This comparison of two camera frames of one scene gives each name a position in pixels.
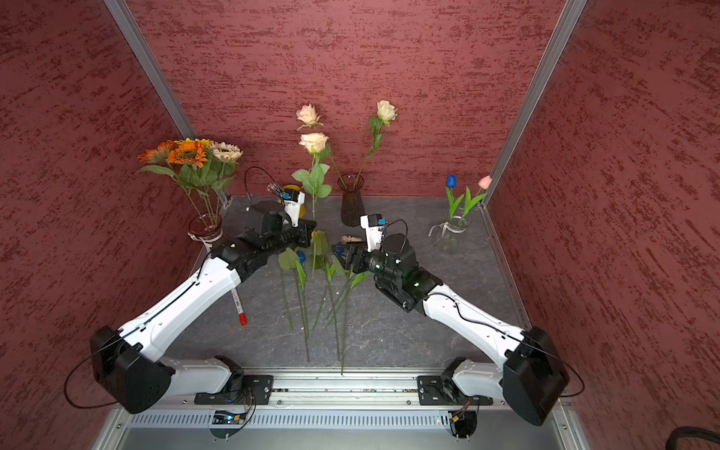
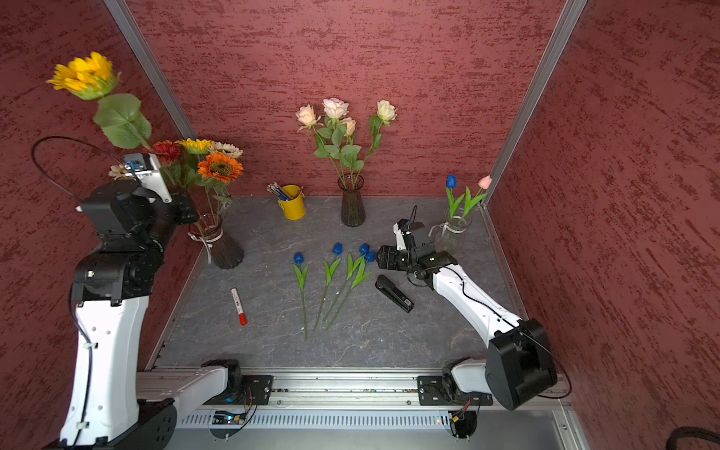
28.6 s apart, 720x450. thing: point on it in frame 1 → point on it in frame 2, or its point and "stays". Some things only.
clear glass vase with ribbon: (451, 231) stays
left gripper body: (288, 234) → (180, 210)
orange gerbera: (193, 154) → (221, 167)
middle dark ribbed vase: (352, 206) stays
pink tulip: (484, 183) stays
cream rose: (386, 112) stays
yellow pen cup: (291, 192) stays
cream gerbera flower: (228, 155) stays
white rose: (307, 114) stays
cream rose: (313, 181) → (350, 152)
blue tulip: (451, 181) stays
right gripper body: (375, 261) → (398, 260)
